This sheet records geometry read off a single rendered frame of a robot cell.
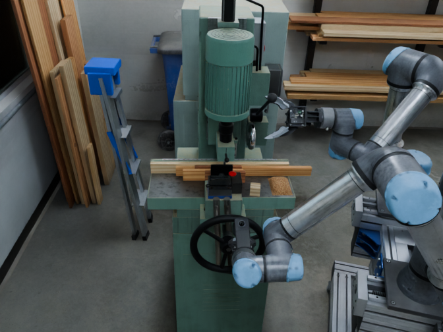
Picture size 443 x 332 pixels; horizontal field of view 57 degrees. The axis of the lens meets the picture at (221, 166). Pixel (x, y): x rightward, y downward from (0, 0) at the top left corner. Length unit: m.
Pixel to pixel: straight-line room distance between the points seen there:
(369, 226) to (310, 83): 1.93
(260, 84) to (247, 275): 0.92
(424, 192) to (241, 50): 0.77
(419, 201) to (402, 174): 0.07
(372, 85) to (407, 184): 2.82
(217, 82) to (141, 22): 2.47
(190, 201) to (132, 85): 2.60
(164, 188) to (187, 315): 0.73
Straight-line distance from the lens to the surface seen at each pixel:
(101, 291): 2.54
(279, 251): 1.18
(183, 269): 1.91
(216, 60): 1.48
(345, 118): 1.52
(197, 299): 2.07
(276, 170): 1.79
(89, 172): 3.04
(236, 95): 1.52
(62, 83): 2.73
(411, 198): 1.03
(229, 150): 1.66
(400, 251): 1.85
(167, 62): 3.35
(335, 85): 3.70
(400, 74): 1.70
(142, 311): 2.41
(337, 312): 2.22
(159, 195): 1.66
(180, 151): 2.14
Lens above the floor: 1.89
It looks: 33 degrees down
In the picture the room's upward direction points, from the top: 2 degrees clockwise
